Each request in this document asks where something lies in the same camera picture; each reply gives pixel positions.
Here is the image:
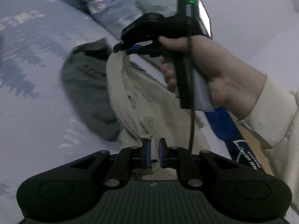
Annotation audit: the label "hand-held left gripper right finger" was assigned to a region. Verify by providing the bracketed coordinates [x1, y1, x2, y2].
[158, 138, 236, 188]

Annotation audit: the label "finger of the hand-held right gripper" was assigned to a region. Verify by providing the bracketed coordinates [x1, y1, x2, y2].
[113, 41, 131, 53]
[125, 45, 161, 56]

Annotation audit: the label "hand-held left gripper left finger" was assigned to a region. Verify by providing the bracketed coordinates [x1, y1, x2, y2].
[70, 139, 152, 188]

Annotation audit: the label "beige pants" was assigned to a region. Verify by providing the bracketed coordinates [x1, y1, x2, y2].
[106, 51, 211, 174]

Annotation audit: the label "dark green garment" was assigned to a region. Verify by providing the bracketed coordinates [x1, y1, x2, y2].
[60, 38, 131, 143]

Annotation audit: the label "person's right forearm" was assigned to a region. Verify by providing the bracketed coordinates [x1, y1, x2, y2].
[230, 62, 299, 148]

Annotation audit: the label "person's right hand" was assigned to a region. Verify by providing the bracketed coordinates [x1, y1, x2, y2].
[158, 35, 251, 113]

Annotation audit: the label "pale teal blanket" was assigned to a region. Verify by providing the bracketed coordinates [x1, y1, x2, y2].
[133, 0, 178, 17]

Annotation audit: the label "blue printed duvet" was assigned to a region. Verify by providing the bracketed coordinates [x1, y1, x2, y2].
[55, 0, 178, 39]

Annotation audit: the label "bright blue cloth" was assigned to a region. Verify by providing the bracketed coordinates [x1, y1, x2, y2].
[204, 107, 236, 141]

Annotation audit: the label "navy printed pillow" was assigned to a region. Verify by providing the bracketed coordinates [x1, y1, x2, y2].
[224, 110, 265, 171]

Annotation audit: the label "pale blue printed bed sheet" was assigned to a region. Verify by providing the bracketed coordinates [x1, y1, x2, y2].
[0, 0, 234, 224]

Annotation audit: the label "person's cream sweater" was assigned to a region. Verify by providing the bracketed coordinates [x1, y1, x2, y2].
[257, 90, 299, 224]

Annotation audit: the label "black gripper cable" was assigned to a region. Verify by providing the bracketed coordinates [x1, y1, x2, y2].
[187, 36, 197, 153]

